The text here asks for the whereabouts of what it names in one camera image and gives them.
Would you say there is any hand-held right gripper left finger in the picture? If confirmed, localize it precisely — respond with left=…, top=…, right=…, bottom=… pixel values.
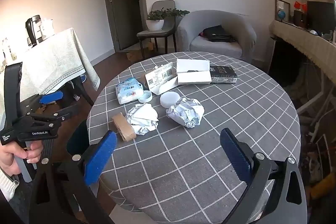
left=28, top=130, right=118, bottom=224

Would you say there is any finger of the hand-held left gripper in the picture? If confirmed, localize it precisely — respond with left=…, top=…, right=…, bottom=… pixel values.
left=34, top=105, right=79, bottom=130
left=22, top=91, right=64, bottom=115

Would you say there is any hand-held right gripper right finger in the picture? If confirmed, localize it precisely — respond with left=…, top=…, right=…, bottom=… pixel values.
left=220, top=128, right=307, bottom=224

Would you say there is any brown tape roll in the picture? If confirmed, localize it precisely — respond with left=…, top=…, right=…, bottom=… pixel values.
left=112, top=112, right=137, bottom=142

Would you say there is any white paper ball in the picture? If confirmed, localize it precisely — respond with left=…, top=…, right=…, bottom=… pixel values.
left=125, top=103, right=159, bottom=135
left=166, top=97, right=205, bottom=128

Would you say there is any person's left forearm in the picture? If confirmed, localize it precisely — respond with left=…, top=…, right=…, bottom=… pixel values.
left=0, top=168, right=20, bottom=202

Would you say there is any person's left hand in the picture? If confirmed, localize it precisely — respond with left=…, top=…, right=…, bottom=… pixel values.
left=0, top=142, right=44, bottom=176

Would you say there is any grey checked tablecloth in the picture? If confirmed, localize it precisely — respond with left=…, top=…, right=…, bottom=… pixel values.
left=87, top=51, right=301, bottom=217

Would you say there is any table with white patterned cloth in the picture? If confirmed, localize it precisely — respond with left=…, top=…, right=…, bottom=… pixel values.
left=0, top=28, right=101, bottom=132

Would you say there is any wet wipes pack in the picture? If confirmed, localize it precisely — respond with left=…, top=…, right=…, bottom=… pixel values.
left=115, top=77, right=144, bottom=105

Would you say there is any white jug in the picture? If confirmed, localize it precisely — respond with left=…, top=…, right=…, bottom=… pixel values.
left=39, top=19, right=54, bottom=38

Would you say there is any black kettle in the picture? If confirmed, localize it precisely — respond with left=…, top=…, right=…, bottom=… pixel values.
left=25, top=15, right=42, bottom=47

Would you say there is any white round lid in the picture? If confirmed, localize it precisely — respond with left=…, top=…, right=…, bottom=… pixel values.
left=160, top=91, right=181, bottom=109
left=138, top=90, right=153, bottom=103

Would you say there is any black printed box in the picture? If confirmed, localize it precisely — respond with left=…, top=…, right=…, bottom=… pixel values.
left=210, top=65, right=238, bottom=84

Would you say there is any open white box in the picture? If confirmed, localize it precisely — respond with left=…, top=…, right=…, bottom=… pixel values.
left=176, top=58, right=212, bottom=85

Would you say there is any cardboard box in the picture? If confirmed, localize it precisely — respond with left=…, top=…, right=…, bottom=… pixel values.
left=126, top=42, right=154, bottom=60

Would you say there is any white paper sheet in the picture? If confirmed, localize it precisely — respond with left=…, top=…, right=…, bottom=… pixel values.
left=158, top=76, right=179, bottom=95

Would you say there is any printed card box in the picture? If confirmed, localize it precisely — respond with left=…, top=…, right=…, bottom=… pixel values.
left=145, top=62, right=174, bottom=94

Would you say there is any grey armchair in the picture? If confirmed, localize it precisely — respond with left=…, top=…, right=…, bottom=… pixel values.
left=177, top=10, right=257, bottom=63

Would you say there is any grey door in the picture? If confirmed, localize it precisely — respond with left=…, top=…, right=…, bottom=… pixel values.
left=102, top=0, right=147, bottom=52

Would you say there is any grey dining chair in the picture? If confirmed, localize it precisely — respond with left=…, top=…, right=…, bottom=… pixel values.
left=136, top=0, right=176, bottom=59

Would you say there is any black bag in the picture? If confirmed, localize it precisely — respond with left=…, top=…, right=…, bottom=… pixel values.
left=203, top=25, right=236, bottom=43

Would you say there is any potted plant in white pot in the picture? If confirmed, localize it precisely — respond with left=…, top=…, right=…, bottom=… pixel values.
left=146, top=8, right=190, bottom=31

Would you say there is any desk with beige cloth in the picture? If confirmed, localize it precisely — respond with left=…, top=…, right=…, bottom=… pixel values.
left=270, top=20, right=336, bottom=77

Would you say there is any black monitor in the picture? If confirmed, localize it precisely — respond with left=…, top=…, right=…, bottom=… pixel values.
left=307, top=1, right=336, bottom=35

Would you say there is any wooden picture frame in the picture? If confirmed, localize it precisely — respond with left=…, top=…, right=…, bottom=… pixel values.
left=274, top=0, right=290, bottom=23

